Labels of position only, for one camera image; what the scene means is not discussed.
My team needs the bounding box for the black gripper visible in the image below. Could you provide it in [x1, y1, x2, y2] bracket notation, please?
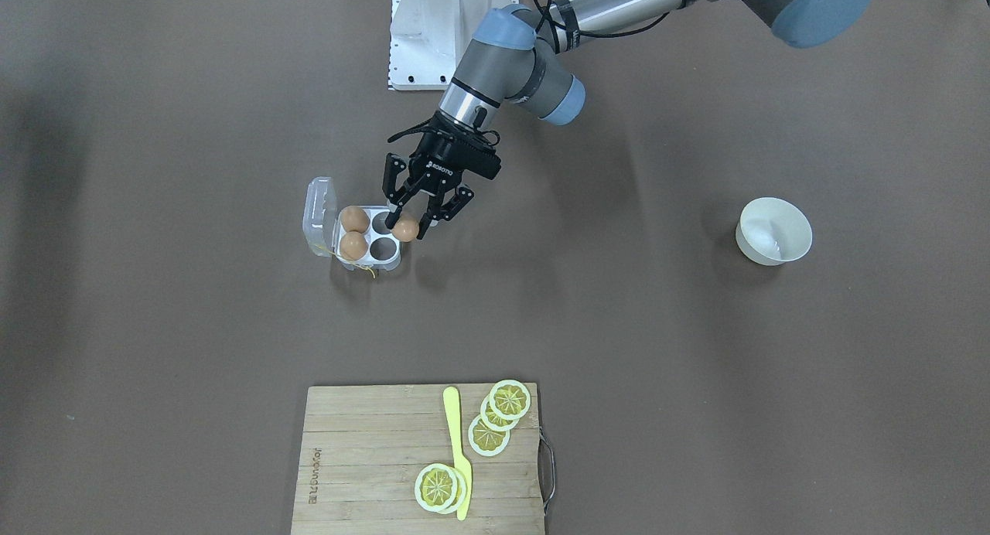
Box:
[382, 111, 501, 240]

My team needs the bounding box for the brown egg from bowl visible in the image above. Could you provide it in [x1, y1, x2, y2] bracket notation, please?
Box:
[391, 216, 420, 243]

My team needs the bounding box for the clear plastic egg box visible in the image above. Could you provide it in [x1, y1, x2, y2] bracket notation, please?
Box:
[302, 176, 402, 277]

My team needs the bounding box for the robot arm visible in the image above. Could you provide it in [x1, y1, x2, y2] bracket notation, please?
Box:
[383, 0, 871, 238]

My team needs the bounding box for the brown egg upper slot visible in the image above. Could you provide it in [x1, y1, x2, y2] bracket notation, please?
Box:
[339, 205, 370, 234]

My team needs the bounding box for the brown egg slot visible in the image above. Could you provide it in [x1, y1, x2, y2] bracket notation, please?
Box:
[339, 205, 370, 234]
[337, 231, 368, 261]

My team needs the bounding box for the brown egg lower slot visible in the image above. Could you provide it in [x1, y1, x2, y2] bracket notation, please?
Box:
[337, 231, 368, 261]

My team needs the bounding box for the yellow plastic knife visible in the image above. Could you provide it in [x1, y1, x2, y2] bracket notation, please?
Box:
[442, 386, 473, 521]

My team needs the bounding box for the middle lemon slice of stack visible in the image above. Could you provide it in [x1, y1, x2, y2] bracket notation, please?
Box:
[480, 395, 519, 432]

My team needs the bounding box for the wooden cutting board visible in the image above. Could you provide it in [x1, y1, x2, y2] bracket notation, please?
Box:
[291, 381, 555, 534]

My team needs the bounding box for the lemon slice near knife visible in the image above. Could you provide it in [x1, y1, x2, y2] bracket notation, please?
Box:
[414, 462, 456, 513]

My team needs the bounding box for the lemon slice under knife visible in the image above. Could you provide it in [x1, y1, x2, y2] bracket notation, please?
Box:
[439, 468, 468, 515]

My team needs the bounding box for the white bowl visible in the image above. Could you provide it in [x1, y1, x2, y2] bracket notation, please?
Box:
[735, 197, 814, 267]

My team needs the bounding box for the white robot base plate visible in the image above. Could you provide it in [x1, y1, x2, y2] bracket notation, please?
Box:
[387, 0, 520, 91]

